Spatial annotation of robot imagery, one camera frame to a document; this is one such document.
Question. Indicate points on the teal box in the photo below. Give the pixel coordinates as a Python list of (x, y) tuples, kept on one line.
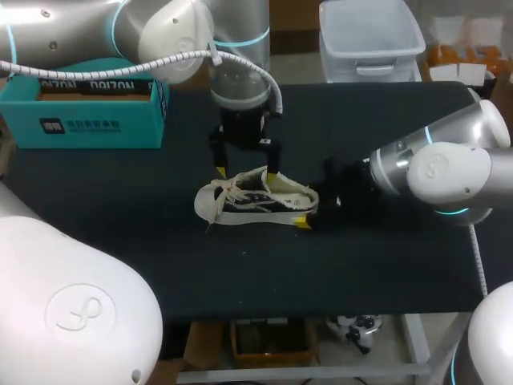
[(84, 124)]

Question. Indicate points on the pale grey plastic bin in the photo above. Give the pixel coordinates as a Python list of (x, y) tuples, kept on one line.
[(366, 38)]

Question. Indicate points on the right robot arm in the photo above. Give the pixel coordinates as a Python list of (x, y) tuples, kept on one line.
[(449, 172)]

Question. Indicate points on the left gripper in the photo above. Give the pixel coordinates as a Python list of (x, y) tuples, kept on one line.
[(242, 130)]

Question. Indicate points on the brown cardboard piece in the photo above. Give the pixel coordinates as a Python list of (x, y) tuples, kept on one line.
[(203, 345)]

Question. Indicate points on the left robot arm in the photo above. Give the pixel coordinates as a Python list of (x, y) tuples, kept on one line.
[(80, 305)]

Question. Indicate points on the open cardboard box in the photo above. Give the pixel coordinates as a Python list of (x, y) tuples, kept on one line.
[(274, 341)]

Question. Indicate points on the black and white toy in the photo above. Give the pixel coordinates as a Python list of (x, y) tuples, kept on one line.
[(354, 329)]

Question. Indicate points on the cream and black canvas shoe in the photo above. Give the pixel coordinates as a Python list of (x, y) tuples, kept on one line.
[(256, 202)]

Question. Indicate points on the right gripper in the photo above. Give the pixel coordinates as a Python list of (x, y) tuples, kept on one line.
[(352, 192)]

